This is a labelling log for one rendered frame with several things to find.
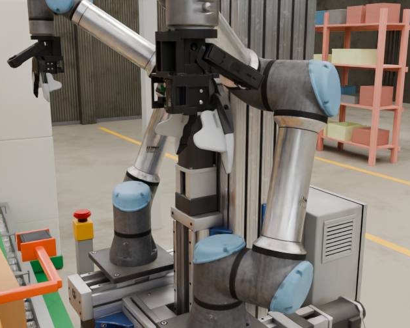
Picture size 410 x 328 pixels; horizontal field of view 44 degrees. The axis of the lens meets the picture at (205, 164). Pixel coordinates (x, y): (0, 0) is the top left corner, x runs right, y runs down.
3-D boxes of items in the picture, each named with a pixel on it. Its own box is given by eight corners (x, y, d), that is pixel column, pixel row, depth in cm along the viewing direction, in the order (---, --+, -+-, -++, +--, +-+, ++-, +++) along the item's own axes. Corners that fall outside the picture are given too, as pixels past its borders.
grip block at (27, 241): (17, 250, 136) (15, 233, 135) (50, 245, 140) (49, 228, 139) (22, 262, 129) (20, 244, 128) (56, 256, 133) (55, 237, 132)
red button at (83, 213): (71, 219, 206) (71, 209, 205) (89, 217, 209) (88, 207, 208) (75, 224, 200) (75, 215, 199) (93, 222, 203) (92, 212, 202)
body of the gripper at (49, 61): (64, 75, 160) (62, 35, 157) (36, 75, 155) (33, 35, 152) (57, 73, 166) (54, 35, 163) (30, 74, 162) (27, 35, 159)
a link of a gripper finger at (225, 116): (213, 144, 73) (194, 92, 75) (223, 143, 74) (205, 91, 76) (228, 129, 69) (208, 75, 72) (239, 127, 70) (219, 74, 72)
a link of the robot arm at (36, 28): (31, 20, 151) (25, 21, 158) (32, 36, 152) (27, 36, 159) (56, 21, 155) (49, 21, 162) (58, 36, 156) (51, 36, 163)
